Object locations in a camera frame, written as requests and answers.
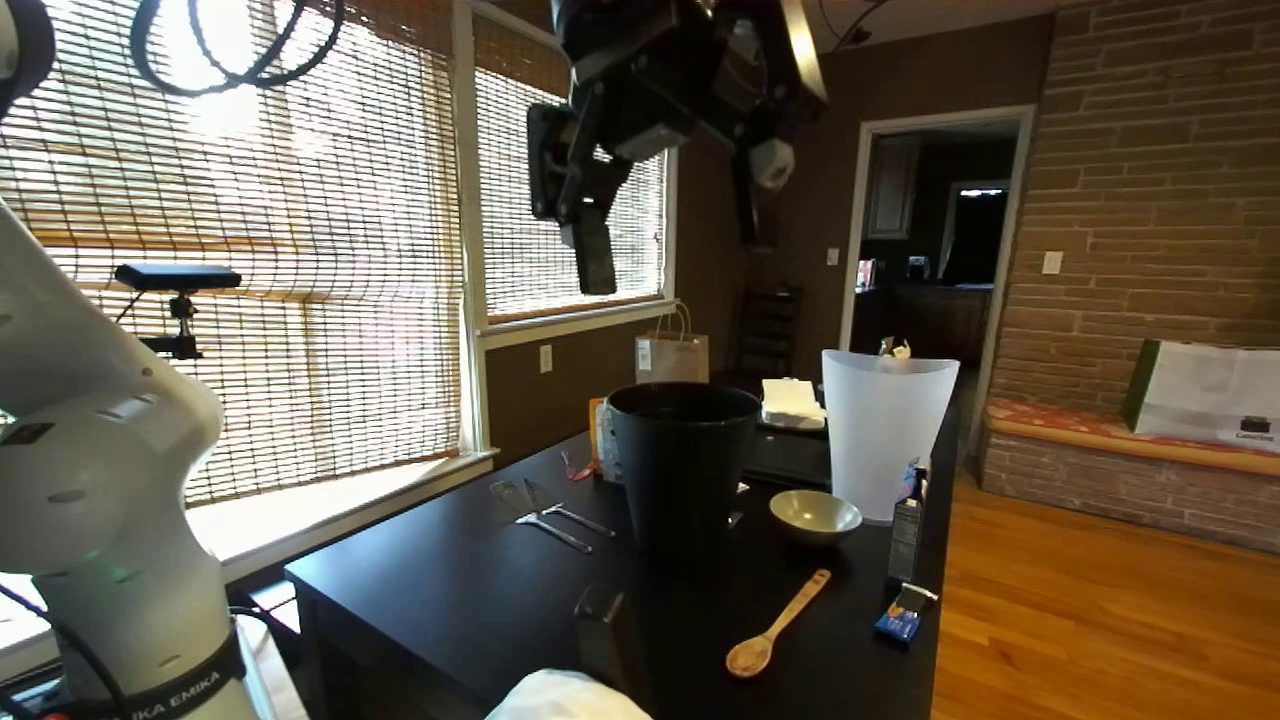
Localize brown paper bag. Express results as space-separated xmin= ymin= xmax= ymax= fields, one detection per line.
xmin=634 ymin=302 xmax=711 ymax=386

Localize white shopping bag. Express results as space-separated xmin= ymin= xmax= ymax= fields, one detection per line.
xmin=1121 ymin=339 xmax=1280 ymax=454

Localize green bowl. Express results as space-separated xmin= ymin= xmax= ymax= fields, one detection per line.
xmin=768 ymin=488 xmax=864 ymax=549

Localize wooden spoon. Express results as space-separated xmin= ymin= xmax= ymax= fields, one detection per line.
xmin=725 ymin=568 xmax=833 ymax=680

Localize window with bamboo blind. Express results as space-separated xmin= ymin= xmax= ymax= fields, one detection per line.
xmin=472 ymin=12 xmax=679 ymax=329
xmin=0 ymin=0 xmax=471 ymax=506

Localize camera on mount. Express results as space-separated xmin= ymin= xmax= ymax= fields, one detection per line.
xmin=114 ymin=262 xmax=243 ymax=362

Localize folded white cloth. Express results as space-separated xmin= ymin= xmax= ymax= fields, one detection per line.
xmin=759 ymin=377 xmax=829 ymax=432

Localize floral bench cushion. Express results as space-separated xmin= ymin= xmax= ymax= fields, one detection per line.
xmin=984 ymin=397 xmax=1280 ymax=478

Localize black waste bin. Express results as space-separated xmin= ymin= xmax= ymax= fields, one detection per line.
xmin=606 ymin=381 xmax=762 ymax=561

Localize doorway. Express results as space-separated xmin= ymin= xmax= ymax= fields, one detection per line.
xmin=838 ymin=104 xmax=1038 ymax=456

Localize dark shelf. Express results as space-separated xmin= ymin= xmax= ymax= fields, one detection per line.
xmin=737 ymin=287 xmax=802 ymax=380

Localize clear plastic spatula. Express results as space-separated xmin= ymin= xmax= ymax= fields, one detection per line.
xmin=489 ymin=479 xmax=594 ymax=554
xmin=522 ymin=477 xmax=617 ymax=539

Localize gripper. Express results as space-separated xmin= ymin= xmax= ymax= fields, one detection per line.
xmin=527 ymin=0 xmax=801 ymax=297

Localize white translucent waste bin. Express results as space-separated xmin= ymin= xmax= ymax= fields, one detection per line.
xmin=821 ymin=348 xmax=962 ymax=525

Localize blue packet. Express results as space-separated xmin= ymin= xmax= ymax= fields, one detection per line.
xmin=874 ymin=582 xmax=940 ymax=644

